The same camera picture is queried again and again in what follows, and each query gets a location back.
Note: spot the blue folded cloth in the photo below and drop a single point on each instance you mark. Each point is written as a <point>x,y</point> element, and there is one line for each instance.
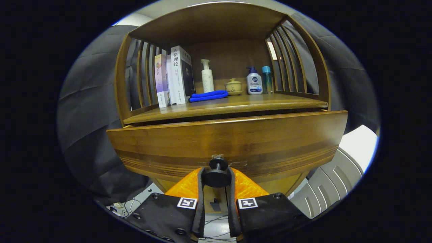
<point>208,96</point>

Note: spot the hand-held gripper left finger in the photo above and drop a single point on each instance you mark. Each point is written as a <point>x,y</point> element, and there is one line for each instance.
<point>162,219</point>

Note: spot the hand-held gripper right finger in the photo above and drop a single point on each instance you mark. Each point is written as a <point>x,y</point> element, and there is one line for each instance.
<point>270,219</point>

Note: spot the grey ribbed plastic panel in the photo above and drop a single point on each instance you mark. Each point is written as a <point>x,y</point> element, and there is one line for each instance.
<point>327,182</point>

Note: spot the thin white book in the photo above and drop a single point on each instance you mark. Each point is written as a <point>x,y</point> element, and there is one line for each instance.
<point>169,81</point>

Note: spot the wooden cabinet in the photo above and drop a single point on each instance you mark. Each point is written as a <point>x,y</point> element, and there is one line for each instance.
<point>209,23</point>

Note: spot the teal bottle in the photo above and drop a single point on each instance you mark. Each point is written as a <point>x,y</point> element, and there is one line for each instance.
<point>267,79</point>

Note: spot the purple book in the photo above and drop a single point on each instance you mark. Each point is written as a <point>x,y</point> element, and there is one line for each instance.
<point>160,81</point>

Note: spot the wooden countertop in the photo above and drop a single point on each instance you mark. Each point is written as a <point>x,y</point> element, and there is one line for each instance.
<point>236,103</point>

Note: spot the yellow lidded teacup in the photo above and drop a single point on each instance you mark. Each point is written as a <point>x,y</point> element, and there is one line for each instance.
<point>233,87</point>

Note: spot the white bottle with blue pump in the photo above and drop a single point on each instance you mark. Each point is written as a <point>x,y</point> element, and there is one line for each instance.
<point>254,83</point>

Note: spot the wooden drawer with black knob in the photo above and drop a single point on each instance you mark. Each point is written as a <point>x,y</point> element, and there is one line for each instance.
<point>236,141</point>

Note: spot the thick white and black book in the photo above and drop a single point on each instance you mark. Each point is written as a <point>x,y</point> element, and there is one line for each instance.
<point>180,74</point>

